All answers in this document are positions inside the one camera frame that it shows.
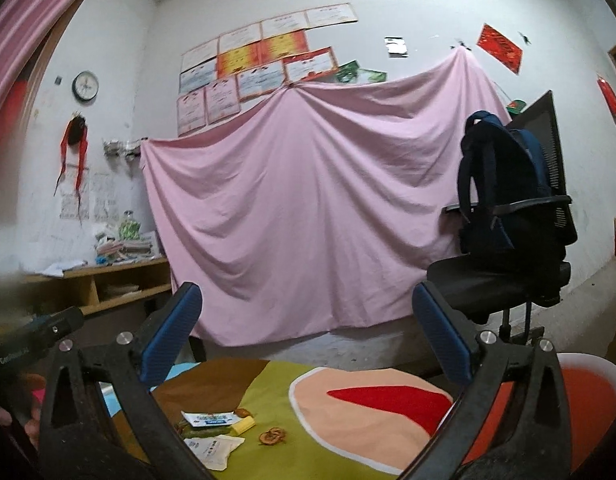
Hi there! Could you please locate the person's left hand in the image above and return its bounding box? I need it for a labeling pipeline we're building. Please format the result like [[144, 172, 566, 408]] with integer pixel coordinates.
[[0, 373, 46, 448]]

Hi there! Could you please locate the wooden shelf unit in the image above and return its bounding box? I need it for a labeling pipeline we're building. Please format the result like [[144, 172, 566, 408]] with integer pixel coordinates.
[[22, 257, 171, 318]]

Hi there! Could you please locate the stack of books on shelf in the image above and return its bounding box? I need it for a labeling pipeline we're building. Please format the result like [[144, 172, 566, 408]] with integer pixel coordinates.
[[95, 231, 160, 264]]

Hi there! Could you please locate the green candy jar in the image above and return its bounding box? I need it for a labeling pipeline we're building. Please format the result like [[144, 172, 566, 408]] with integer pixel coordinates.
[[118, 210, 141, 240]]

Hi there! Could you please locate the green white wrapper on mat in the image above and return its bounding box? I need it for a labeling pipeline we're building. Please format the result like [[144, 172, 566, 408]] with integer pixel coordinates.
[[181, 412, 242, 430]]

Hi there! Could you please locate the black office chair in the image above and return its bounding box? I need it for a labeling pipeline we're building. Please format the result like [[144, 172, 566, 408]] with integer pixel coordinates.
[[426, 92, 578, 344]]

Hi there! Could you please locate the yellow eraser block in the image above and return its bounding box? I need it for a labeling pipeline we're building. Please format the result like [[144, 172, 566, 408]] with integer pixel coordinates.
[[231, 416, 256, 437]]

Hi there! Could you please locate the white printed paper bag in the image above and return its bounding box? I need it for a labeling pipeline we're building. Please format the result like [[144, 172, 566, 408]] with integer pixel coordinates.
[[184, 434, 245, 471]]

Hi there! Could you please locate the dried orange peel flower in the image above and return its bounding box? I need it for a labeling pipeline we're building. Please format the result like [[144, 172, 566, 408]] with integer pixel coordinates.
[[258, 427, 287, 446]]

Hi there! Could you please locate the red white stool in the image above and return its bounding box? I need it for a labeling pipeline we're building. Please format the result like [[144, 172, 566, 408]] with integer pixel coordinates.
[[458, 352, 616, 479]]

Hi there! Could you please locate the colourful patchwork play mat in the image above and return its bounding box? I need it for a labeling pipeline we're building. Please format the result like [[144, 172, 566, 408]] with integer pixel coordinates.
[[32, 356, 489, 480]]

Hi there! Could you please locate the pink hanging sheet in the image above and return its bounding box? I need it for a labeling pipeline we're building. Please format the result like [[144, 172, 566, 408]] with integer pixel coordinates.
[[141, 48, 506, 348]]

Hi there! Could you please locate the dark blue backpack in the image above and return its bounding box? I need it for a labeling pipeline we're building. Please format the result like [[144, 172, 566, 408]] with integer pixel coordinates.
[[457, 110, 558, 254]]

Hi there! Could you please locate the red tassel wall ornament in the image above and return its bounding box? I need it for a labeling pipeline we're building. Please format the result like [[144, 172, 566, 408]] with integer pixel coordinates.
[[53, 113, 89, 221]]

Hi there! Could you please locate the round wall clock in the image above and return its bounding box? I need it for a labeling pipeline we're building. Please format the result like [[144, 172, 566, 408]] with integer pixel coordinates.
[[72, 70, 100, 103]]

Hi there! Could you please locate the wall certificates cluster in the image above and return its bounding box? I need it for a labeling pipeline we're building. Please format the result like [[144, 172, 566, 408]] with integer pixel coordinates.
[[177, 3, 358, 136]]

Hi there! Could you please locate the red paper wall decoration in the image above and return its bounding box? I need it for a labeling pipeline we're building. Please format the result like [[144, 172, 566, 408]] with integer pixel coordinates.
[[477, 24, 523, 75]]

